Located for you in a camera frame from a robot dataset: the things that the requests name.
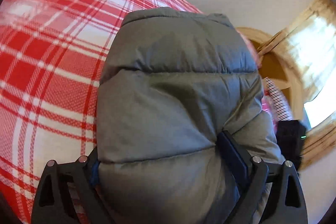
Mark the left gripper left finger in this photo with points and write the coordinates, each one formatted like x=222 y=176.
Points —
x=61 y=184

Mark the grey puffer jacket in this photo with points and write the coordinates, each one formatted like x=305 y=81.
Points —
x=171 y=83

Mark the wooden headboard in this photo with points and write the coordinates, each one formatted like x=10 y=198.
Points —
x=278 y=71

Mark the pink floral pillow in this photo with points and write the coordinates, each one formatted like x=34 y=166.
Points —
x=251 y=49

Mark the red plaid bed sheet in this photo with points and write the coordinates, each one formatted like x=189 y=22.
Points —
x=52 y=54

